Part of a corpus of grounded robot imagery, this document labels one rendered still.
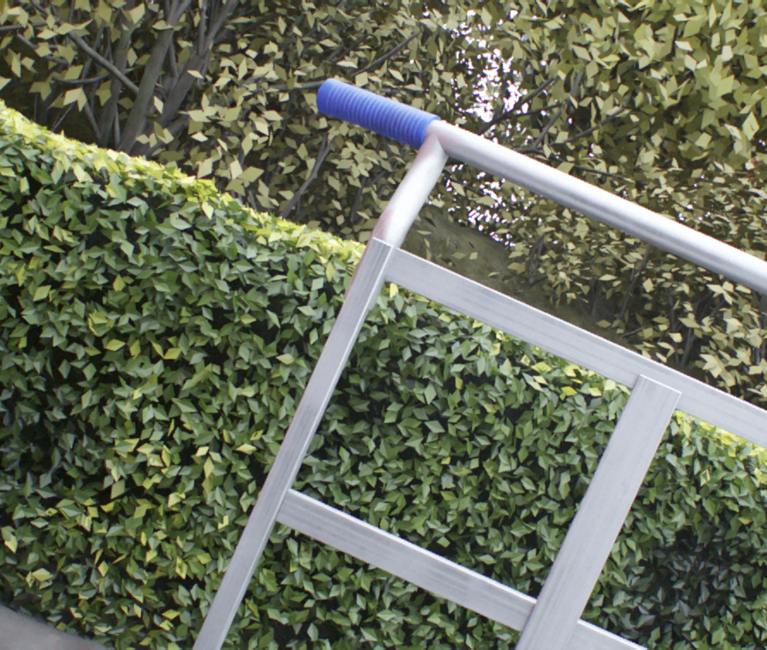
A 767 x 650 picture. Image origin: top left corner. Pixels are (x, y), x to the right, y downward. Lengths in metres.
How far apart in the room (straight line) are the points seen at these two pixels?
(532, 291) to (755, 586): 2.51
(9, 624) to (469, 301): 1.72
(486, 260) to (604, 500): 4.25
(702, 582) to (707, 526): 0.16
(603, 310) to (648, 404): 4.44
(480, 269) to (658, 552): 2.49
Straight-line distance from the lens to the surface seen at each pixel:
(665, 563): 2.95
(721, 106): 6.43
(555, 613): 1.06
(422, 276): 1.03
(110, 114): 4.12
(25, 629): 2.58
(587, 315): 5.37
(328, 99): 1.18
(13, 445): 2.56
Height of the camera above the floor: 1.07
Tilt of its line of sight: 2 degrees down
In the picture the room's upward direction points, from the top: 24 degrees clockwise
